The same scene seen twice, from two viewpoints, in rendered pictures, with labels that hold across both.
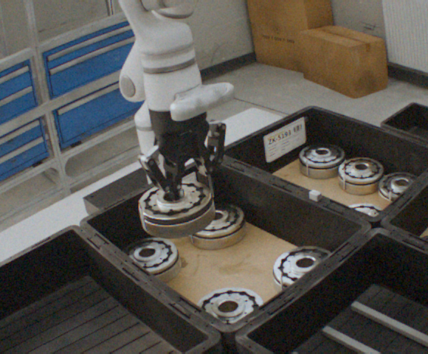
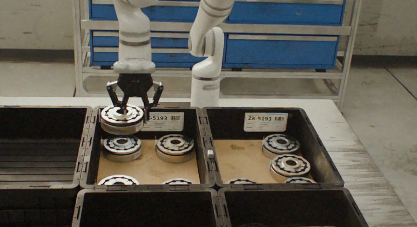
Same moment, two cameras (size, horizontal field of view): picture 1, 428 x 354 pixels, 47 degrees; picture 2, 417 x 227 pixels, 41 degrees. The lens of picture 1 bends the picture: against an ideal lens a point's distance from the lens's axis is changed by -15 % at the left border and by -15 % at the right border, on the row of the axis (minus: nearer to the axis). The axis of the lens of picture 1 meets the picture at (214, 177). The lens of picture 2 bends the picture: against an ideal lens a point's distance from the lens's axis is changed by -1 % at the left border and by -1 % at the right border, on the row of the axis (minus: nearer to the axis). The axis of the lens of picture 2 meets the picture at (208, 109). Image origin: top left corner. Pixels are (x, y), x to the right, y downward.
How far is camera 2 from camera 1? 78 cm
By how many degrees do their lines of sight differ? 25
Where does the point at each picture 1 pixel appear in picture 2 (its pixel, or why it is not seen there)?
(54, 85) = (232, 12)
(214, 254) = (158, 162)
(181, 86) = (130, 55)
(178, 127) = (124, 76)
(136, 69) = (193, 33)
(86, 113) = (255, 48)
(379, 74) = not seen: outside the picture
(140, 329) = not seen: hidden behind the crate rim
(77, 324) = (50, 160)
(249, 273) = (159, 180)
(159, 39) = (123, 23)
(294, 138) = (273, 124)
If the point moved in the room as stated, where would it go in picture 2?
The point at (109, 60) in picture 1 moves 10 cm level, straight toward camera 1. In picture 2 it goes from (291, 11) to (286, 16)
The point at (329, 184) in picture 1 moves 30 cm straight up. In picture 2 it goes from (267, 163) to (280, 61)
